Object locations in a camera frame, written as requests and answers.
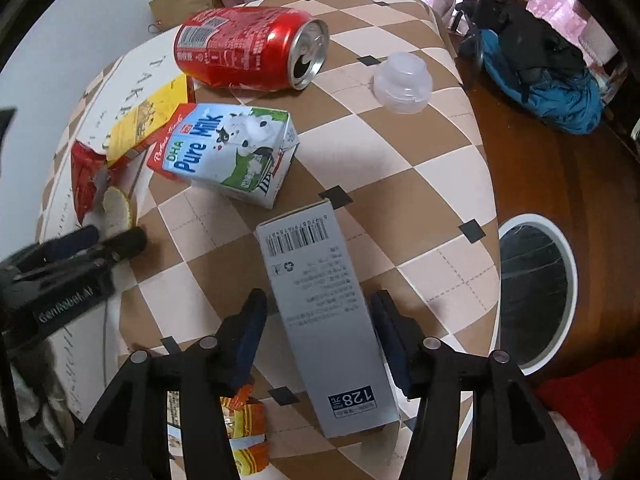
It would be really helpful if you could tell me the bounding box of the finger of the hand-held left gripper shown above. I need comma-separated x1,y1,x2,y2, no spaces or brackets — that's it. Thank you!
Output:
87,227,148,265
5,225,100,267

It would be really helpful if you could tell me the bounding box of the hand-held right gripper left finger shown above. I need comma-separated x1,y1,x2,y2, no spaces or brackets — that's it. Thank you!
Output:
57,288,269,480

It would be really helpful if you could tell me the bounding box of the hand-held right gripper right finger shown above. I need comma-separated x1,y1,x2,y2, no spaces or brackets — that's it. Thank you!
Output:
369,289,572,480

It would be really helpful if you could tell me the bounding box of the red snack wrapper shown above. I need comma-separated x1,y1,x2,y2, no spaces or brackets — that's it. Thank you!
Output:
70,140,138,231

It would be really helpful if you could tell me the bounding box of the grey cardboard box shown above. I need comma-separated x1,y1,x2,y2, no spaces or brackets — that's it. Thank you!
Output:
255,199,402,439

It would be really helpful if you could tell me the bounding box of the white trash bin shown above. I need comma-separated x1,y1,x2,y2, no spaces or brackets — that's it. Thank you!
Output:
497,214,579,373

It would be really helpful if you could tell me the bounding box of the round cream biscuit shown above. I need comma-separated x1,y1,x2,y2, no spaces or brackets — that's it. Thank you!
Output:
101,186,137,228

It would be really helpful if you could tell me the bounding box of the orange snack wrapper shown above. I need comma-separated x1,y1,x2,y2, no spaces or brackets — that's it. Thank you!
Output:
220,382,271,476

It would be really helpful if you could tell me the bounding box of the yellow snack box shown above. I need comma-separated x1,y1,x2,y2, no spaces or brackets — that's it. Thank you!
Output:
106,74,193,168

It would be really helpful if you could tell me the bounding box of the blue white milk carton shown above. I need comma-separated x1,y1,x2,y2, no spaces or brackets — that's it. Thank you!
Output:
146,102,300,211

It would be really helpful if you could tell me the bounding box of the white printed sheet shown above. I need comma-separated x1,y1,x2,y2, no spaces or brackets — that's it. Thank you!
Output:
35,45,196,426

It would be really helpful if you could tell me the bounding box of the brown checkered tablecloth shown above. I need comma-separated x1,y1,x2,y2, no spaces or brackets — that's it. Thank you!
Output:
37,0,501,480

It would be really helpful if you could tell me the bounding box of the red cloth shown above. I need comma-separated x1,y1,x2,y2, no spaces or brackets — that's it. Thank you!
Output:
532,365,608,480

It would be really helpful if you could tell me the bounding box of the red soda can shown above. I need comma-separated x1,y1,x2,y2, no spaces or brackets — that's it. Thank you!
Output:
173,6,330,92

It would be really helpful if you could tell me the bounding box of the brown paper bag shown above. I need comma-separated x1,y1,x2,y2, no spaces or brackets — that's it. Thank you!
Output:
149,0,226,36

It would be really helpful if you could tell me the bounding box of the clear plastic cap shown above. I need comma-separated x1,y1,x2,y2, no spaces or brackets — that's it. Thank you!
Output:
371,52,432,115

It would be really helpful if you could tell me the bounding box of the blue jacket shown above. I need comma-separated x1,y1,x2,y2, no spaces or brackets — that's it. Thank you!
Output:
479,30,604,135

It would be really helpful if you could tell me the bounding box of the black bag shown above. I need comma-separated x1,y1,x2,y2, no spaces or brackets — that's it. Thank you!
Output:
454,0,587,87

